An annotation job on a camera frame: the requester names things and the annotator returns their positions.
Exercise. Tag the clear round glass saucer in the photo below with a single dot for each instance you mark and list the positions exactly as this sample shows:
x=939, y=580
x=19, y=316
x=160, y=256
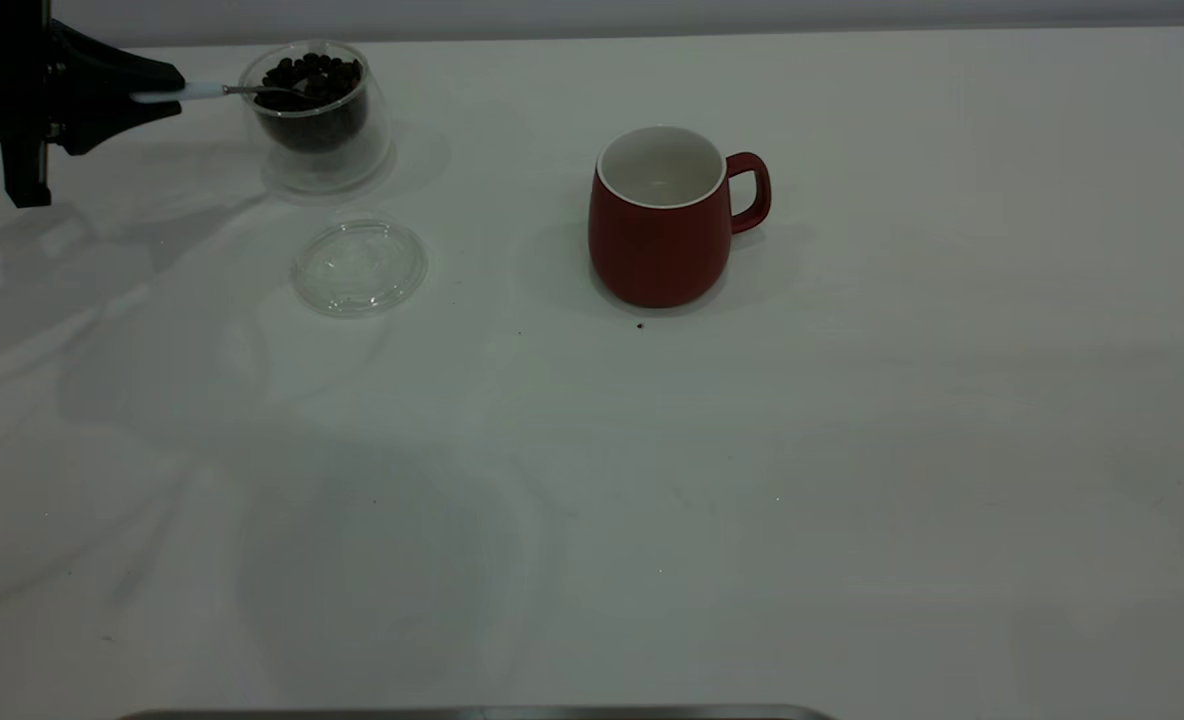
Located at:
x=362, y=292

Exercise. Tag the red ceramic mug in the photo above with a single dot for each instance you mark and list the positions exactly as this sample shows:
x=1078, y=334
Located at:
x=652, y=260

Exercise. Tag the dark coffee beans heap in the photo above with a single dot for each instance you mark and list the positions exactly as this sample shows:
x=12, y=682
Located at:
x=317, y=120

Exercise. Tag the clear double-wall glass cup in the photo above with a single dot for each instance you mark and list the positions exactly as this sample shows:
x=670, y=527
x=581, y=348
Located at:
x=324, y=176

